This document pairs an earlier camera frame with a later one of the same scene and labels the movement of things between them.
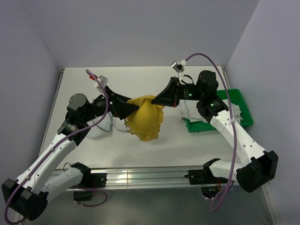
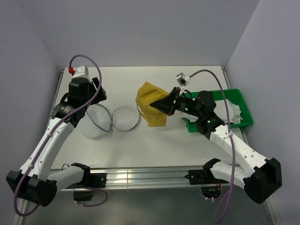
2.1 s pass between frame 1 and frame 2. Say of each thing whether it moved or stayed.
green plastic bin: stayed
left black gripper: moved
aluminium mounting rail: stayed
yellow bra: moved
